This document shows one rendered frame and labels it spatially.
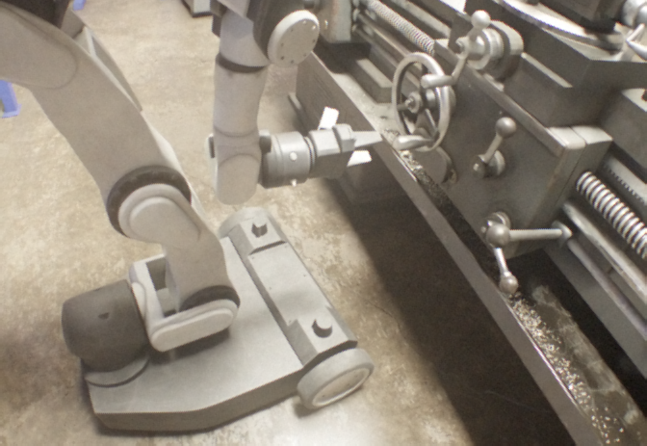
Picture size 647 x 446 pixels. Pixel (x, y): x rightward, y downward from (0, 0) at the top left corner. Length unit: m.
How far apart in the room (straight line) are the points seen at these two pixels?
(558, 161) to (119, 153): 0.67
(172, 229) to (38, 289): 0.88
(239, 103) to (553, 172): 0.50
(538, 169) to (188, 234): 0.59
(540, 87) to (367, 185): 1.03
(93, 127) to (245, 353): 0.64
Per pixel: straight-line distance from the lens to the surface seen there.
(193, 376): 1.04
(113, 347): 0.98
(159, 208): 0.69
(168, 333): 0.95
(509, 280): 0.79
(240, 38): 0.55
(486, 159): 0.80
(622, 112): 0.82
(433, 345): 1.35
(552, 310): 1.03
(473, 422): 1.28
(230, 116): 0.61
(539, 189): 0.78
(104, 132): 0.65
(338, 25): 1.49
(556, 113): 0.74
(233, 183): 0.67
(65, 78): 0.56
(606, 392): 0.99
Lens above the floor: 1.11
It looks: 42 degrees down
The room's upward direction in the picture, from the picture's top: 8 degrees clockwise
